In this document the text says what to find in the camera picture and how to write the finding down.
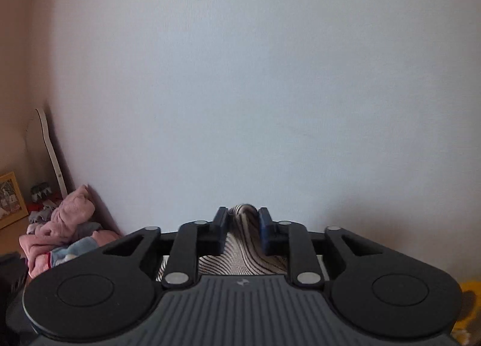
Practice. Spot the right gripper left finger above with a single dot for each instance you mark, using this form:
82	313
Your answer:
193	241

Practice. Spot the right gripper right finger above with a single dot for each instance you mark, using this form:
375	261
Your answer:
292	241

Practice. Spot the framed picture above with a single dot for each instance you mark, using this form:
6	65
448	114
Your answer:
13	207

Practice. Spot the small black white figurine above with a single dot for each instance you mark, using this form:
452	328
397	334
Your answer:
40	192

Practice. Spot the pink plush clothing pile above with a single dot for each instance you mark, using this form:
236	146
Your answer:
69	233

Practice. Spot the beige black striped sweater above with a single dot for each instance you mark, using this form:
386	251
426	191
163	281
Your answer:
242	254

